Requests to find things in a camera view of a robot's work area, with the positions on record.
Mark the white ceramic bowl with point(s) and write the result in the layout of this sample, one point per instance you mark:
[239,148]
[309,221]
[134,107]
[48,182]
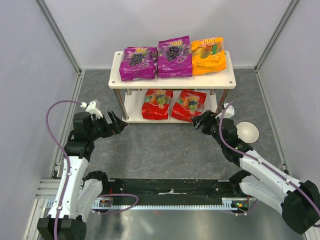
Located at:
[247,132]

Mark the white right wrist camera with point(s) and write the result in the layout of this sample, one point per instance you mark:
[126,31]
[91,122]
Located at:
[228,111]

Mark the red candy bag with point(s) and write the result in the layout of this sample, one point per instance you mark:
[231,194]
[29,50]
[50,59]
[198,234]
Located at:
[156,104]
[189,104]

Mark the white two-tier wooden shelf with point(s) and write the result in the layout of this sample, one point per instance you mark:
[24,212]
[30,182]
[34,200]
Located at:
[130,94]

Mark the aluminium corner frame left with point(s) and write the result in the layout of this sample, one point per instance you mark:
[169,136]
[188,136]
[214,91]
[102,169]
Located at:
[58,34]

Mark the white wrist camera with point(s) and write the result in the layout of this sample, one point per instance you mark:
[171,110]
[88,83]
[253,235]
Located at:
[93,108]
[228,111]

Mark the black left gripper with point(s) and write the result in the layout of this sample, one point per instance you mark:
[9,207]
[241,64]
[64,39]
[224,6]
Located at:
[109,125]

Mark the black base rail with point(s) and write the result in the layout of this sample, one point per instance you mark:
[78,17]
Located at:
[191,187]

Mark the purple candy bag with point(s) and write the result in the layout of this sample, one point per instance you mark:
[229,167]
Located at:
[175,57]
[138,63]

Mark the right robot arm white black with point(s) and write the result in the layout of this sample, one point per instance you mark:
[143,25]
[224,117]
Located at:
[298,202]

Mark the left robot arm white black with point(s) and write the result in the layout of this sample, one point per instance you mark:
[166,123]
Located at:
[76,194]

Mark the orange candy bag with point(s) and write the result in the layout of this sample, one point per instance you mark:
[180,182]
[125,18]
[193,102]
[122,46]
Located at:
[208,56]

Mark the aluminium corner frame right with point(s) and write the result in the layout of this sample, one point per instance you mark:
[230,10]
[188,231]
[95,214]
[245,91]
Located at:
[276,33]

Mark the aluminium corner frame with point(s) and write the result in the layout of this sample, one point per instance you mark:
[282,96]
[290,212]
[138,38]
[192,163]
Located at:
[58,34]
[276,33]

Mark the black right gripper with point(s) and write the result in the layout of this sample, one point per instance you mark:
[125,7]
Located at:
[205,122]

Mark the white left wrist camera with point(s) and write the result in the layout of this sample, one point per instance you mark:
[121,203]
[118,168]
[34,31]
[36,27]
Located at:
[93,108]

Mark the white slotted cable duct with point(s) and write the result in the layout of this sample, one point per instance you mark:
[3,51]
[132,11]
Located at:
[225,205]

